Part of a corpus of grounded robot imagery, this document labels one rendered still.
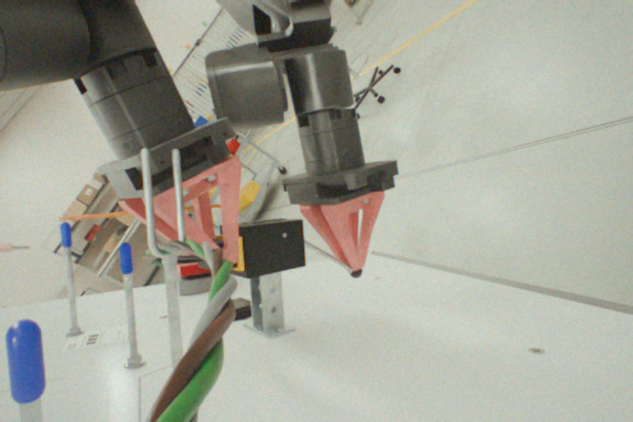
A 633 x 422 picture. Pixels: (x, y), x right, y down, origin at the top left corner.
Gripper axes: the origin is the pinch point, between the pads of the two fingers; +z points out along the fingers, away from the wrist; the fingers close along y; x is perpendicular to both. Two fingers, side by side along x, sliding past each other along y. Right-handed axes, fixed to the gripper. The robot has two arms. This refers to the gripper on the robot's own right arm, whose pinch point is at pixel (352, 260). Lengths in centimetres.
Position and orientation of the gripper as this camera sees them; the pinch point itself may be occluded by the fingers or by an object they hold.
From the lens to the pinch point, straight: 41.5
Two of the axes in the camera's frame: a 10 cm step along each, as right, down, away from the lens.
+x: 7.5, -2.6, 6.1
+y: 6.3, 0.1, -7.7
